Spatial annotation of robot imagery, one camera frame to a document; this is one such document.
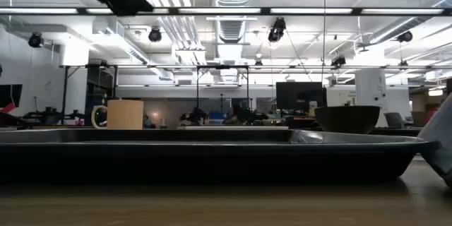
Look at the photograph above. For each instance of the white pillar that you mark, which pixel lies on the white pillar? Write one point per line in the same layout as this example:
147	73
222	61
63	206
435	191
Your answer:
370	92

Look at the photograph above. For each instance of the black shelf rack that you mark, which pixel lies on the black shelf rack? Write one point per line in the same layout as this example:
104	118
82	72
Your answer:
100	92

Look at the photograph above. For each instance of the black computer monitor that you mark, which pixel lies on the black computer monitor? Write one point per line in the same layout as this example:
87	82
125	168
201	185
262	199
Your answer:
299	97

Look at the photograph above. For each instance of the black plastic tray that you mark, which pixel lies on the black plastic tray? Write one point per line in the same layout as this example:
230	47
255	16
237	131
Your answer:
212	162

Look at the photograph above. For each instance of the grey cloth napkin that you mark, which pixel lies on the grey cloth napkin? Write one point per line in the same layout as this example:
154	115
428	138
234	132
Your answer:
439	137

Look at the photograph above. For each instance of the black metal stand frame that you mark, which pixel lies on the black metal stand frame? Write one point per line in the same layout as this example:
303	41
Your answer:
222	67

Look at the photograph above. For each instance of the background black robot arm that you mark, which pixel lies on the background black robot arm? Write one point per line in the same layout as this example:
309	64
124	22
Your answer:
249	116
194	116

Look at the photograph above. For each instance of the black ceiling spotlight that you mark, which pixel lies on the black ceiling spotlight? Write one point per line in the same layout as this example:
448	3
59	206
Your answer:
155	35
276	31
405	36
35	40

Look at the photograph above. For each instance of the grey office chair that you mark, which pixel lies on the grey office chair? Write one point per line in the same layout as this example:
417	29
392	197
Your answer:
393	120

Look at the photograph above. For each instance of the orange mug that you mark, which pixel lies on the orange mug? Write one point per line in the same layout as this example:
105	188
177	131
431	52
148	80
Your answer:
123	114

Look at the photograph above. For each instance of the black bowl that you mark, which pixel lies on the black bowl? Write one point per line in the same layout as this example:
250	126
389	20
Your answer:
347	118

